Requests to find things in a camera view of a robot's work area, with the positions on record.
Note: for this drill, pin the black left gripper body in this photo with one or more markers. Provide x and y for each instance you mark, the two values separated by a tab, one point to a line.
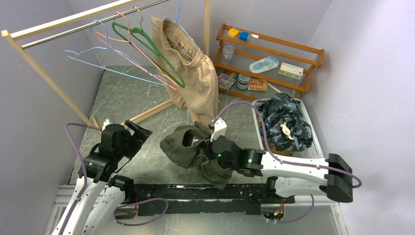
132	143

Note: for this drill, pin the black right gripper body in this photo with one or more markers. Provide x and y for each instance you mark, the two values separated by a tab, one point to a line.
210	154

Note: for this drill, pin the olive green shorts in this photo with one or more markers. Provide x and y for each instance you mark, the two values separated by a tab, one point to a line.
182	147

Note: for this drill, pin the beige shorts with white stripe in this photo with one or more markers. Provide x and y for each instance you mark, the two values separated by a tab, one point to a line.
200	95

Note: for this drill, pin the light blue wire hanger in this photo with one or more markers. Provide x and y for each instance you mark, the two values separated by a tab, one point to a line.
108	54

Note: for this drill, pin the green hanger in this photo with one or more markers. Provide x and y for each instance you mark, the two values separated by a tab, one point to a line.
152	48

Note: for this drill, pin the dark leaf-print shorts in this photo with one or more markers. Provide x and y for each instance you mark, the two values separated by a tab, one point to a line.
284	123

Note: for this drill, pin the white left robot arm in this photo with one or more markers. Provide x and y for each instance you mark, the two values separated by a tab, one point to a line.
99	188

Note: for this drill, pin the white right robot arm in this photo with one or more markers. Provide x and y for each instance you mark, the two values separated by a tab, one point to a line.
289	176

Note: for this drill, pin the marker pen set pack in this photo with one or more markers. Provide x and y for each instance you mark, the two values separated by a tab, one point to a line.
227	79

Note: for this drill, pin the orange snack packet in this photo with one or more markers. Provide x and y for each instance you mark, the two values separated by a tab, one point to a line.
258	85

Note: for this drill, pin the white pen with red tip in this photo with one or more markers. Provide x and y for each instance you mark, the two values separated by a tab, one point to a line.
274	88

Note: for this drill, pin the orange wooden shelf rack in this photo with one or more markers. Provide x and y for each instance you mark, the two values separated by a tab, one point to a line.
260	46

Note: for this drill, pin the clear plastic cup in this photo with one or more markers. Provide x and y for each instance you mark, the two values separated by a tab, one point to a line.
228	52

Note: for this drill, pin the white plastic basket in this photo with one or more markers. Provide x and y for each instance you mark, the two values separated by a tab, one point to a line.
313	152

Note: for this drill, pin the white green box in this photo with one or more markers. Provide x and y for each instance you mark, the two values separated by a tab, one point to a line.
291	71

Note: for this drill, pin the yellow block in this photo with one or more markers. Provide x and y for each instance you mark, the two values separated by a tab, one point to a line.
233	32

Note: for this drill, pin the blue block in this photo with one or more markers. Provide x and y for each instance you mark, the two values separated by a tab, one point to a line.
244	36

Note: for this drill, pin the wooden clothes rack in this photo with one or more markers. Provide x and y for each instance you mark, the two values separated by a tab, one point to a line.
12	39

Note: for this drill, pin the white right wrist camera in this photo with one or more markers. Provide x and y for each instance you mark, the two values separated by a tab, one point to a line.
219	128

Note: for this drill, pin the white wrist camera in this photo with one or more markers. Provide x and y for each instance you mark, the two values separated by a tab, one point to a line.
219	128
105	124

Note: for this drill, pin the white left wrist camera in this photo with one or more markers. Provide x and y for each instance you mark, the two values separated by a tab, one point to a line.
105	124

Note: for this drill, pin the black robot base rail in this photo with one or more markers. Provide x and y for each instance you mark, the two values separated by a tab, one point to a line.
190	199

